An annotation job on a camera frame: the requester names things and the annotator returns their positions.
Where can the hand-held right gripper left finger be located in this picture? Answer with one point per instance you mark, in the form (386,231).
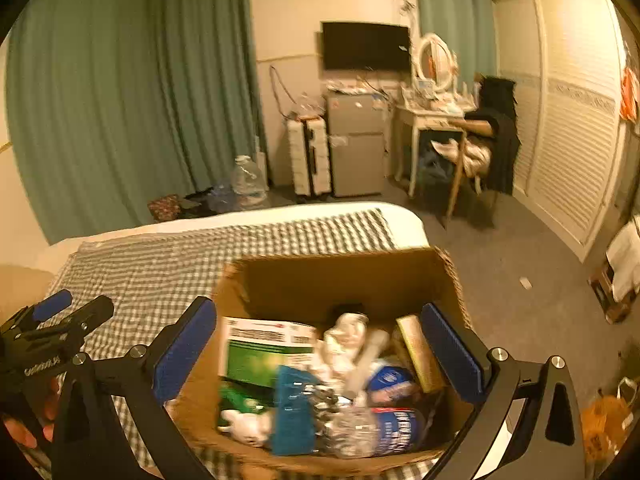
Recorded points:
(185,355)

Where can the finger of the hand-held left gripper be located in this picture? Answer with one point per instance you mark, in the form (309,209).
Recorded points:
(92,312)
(52,302)

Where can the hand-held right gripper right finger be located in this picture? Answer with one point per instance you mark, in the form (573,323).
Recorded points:
(452,355)

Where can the red white box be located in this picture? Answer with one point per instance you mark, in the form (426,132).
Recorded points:
(420,355)

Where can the green plastic wrapper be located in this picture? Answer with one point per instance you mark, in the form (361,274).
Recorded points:
(245,395)

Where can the green white medicine box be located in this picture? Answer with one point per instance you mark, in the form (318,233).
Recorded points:
(260,355)

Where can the blue printed plastic packet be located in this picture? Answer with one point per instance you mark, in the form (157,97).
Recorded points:
(400,430)

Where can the white tape roll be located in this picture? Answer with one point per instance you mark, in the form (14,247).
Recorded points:
(245,427)

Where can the small blue packet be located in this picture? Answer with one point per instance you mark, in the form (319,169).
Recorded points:
(292,410)

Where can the clear pouch with white label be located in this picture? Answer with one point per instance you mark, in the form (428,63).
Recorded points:
(345,425)

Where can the brown cardboard box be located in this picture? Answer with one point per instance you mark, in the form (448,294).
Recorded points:
(325,280)

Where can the person's left hand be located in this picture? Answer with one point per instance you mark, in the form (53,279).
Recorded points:
(20,432)

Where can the beige pillow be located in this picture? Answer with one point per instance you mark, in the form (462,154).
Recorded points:
(22,295)

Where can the green white checked blanket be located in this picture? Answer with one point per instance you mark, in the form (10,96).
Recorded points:
(175,270)

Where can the white paper scrap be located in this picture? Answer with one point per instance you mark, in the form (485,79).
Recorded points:
(526,282)

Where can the patterned floor bag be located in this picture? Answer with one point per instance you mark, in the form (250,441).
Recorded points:
(165,208)

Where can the white bed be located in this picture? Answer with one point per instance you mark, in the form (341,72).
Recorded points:
(405,225)

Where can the dark clothes pile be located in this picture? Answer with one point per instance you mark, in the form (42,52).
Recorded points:
(207,202)

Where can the orange plastic bag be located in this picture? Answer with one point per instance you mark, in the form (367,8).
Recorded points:
(605,420)

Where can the wooden chair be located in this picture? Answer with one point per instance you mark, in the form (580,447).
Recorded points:
(457,180)

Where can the clear water jug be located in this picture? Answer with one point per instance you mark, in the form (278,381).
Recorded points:
(249,177)

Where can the white bag on box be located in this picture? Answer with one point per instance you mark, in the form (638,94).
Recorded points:
(622,265)

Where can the white clothes pile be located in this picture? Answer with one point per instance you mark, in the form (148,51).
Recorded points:
(470,157)

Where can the wide green curtain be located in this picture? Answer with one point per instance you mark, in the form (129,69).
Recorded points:
(100,110)

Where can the grey fridge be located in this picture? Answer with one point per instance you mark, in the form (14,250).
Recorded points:
(355,150)

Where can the white suitcase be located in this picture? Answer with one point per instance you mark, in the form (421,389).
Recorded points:
(307,160)

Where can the white dressing table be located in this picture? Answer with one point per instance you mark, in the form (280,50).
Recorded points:
(430,120)

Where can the white louvred wardrobe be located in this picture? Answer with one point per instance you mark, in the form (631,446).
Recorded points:
(565,135)

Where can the oval white mirror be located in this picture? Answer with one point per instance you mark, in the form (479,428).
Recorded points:
(434,62)

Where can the orange hanging decoration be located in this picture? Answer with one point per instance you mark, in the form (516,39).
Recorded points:
(630,95)

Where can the black television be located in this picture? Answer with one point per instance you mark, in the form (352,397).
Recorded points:
(365,45)

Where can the narrow green curtain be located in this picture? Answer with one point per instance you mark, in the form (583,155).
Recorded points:
(450,10)

